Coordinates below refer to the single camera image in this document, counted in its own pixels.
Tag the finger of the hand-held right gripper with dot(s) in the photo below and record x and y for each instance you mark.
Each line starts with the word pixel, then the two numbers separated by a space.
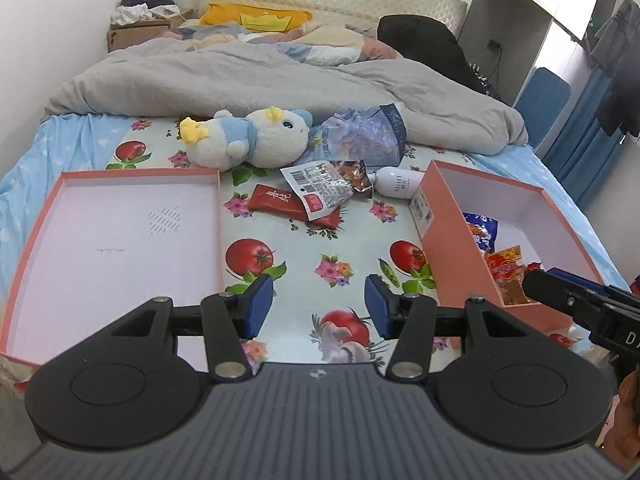
pixel 555 292
pixel 575 277

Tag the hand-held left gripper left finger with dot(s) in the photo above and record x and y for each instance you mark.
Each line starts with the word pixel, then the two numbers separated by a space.
pixel 260 305

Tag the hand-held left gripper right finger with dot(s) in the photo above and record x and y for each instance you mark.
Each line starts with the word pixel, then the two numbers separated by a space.
pixel 381 305

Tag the red snack packet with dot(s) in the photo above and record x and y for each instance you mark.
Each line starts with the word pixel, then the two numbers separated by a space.
pixel 505 265

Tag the pink cardboard box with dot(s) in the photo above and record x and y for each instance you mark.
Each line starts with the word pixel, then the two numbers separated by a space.
pixel 450 240

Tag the blue white snack packet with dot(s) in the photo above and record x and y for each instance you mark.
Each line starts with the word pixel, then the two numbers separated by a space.
pixel 480 230

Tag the dark red packet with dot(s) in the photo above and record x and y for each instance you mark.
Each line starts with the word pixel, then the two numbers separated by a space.
pixel 270 197

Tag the clear packet of red candies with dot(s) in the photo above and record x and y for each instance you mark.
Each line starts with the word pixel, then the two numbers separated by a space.
pixel 320 185

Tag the person's right hand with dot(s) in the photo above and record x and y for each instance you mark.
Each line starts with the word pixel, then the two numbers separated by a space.
pixel 627 415

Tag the floral bed mat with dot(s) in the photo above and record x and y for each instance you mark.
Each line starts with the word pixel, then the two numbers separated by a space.
pixel 300 240

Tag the white bottle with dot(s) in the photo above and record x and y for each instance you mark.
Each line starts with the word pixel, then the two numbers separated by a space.
pixel 400 181

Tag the blue curtain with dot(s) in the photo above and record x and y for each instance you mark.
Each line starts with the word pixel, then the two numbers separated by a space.
pixel 585 150

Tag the white and blue plush toy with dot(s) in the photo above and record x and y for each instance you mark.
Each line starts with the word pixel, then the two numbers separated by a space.
pixel 270 140

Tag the pink box lid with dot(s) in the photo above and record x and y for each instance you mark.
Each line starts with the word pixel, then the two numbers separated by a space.
pixel 100 260

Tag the blue tissue pack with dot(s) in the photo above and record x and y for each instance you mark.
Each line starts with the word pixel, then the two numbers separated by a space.
pixel 360 135

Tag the blue chair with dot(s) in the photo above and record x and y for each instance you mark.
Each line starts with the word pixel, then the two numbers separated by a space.
pixel 545 105

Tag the hanging dark clothes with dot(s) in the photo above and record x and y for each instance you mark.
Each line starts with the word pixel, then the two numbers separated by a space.
pixel 620 70

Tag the checkered cloth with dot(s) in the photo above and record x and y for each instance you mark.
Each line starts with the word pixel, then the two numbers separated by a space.
pixel 482 80

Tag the grey duvet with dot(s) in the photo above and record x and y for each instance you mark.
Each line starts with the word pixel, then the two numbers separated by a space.
pixel 250 80

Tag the light blue bed sheet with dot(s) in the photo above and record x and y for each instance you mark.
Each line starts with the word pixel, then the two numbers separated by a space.
pixel 60 145

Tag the pastel patchwork blanket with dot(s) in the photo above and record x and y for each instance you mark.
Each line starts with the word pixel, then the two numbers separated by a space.
pixel 325 45

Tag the black bag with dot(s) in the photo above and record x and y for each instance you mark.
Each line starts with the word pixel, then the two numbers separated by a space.
pixel 425 40

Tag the white wardrobe unit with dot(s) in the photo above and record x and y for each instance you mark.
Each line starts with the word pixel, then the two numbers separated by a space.
pixel 500 10

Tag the yellow pillow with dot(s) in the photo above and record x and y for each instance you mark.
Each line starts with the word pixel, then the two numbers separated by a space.
pixel 225 15

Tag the black wall outlet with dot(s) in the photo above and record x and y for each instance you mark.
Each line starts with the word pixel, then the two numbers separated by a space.
pixel 495 45

